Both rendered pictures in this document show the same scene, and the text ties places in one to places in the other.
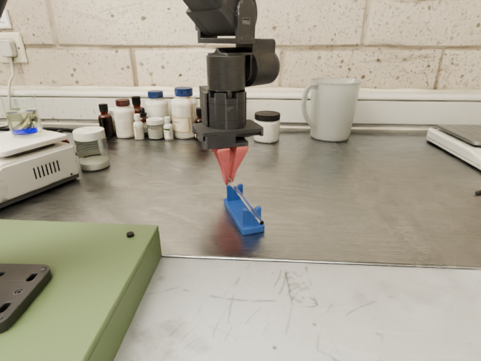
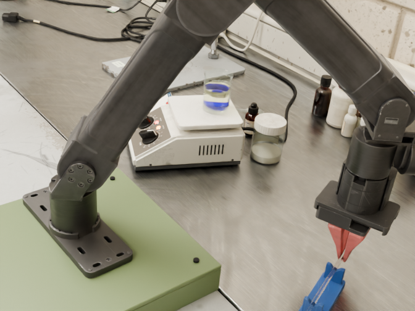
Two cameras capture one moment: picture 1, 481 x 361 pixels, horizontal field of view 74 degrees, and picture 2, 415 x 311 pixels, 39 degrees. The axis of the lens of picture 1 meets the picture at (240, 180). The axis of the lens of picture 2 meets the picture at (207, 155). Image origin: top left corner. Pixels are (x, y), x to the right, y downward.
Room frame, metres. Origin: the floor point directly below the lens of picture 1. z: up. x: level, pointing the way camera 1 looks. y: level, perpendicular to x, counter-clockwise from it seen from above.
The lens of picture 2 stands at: (-0.10, -0.31, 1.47)
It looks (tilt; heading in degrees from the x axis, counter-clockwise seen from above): 32 degrees down; 47
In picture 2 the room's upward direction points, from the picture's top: 5 degrees clockwise
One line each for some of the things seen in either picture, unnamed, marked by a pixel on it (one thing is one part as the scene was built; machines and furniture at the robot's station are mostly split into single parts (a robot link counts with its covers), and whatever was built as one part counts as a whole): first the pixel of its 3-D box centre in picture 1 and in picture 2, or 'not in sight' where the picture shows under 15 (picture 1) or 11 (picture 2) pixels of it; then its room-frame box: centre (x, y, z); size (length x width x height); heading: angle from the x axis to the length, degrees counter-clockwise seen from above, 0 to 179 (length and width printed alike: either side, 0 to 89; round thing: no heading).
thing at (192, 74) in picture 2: not in sight; (174, 67); (0.74, 0.72, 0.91); 0.30 x 0.20 x 0.01; 176
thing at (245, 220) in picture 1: (242, 206); (323, 292); (0.43, 0.00, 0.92); 0.10 x 0.03 x 0.04; 18
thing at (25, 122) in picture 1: (23, 114); (218, 91); (0.57, 0.38, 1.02); 0.06 x 0.05 x 0.08; 83
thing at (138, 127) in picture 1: (138, 126); (350, 120); (0.84, 0.27, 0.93); 0.03 x 0.03 x 0.07
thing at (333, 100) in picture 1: (328, 109); not in sight; (0.86, -0.23, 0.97); 0.18 x 0.13 x 0.15; 121
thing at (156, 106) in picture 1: (157, 112); not in sight; (0.92, 0.24, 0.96); 0.06 x 0.06 x 0.11
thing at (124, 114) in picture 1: (124, 118); (343, 102); (0.87, 0.31, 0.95); 0.06 x 0.06 x 0.10
